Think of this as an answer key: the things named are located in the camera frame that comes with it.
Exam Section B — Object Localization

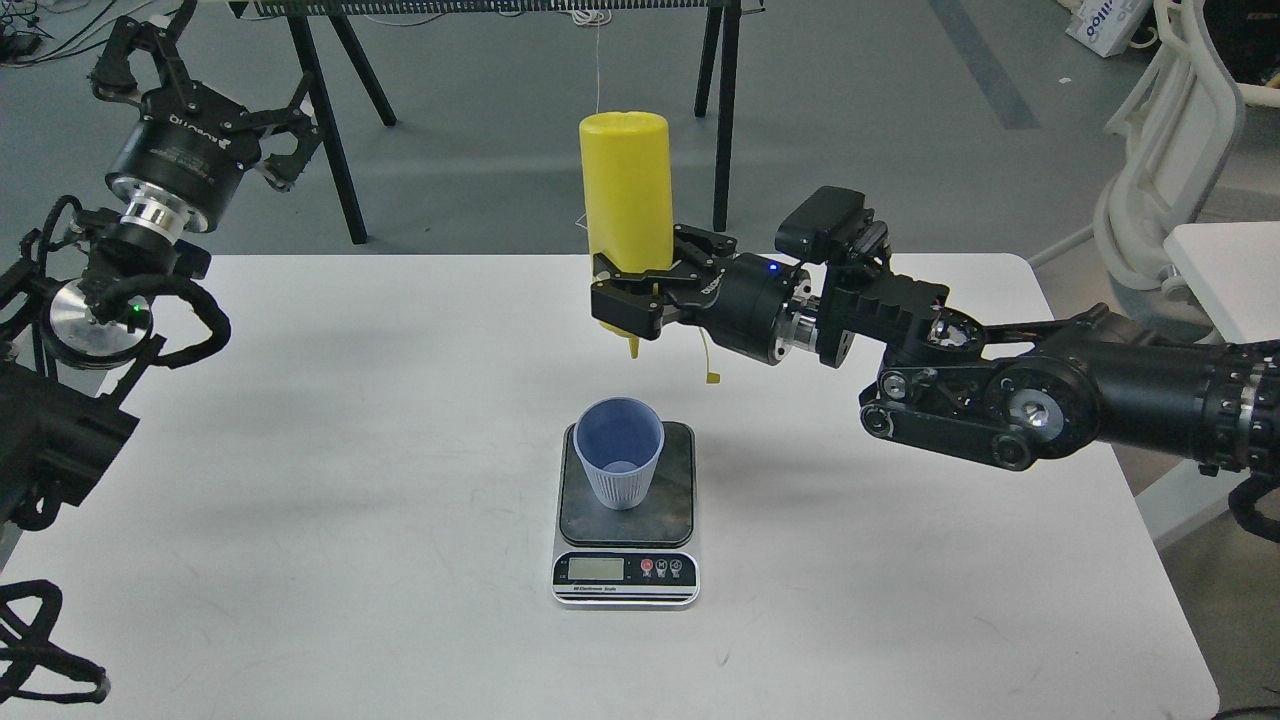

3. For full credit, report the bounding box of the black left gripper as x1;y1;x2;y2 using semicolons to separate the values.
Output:
88;12;325;236

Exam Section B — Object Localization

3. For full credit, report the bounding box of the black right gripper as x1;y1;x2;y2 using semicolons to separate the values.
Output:
590;225;813;365

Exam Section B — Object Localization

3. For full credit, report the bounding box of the yellow squeeze seasoning bottle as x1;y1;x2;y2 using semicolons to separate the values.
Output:
579;111;676;357

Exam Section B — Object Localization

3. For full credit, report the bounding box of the blue ribbed plastic cup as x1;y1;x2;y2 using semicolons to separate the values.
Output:
572;397;666;511

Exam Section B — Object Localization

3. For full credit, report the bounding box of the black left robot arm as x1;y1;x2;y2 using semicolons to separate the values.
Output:
1;1;321;532

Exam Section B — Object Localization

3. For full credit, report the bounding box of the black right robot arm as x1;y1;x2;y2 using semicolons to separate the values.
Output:
591;186;1277;542

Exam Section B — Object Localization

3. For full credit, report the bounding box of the digital kitchen scale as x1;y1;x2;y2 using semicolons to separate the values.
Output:
550;421;701;609

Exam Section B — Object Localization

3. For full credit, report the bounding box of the black trestle table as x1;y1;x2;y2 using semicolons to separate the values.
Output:
230;1;744;254

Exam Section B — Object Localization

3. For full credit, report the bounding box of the white printed bag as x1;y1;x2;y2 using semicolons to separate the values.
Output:
1062;1;1158;58

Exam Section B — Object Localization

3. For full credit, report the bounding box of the white office chair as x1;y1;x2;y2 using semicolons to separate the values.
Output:
1030;1;1277;342

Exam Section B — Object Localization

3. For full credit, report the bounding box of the white side table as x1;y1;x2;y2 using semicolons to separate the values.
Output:
1164;222;1279;342

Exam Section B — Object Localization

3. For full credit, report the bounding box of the white cable on floor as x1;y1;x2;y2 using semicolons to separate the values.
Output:
572;5;611;241

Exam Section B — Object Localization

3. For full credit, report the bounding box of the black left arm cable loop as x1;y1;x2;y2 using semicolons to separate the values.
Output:
0;580;111;706

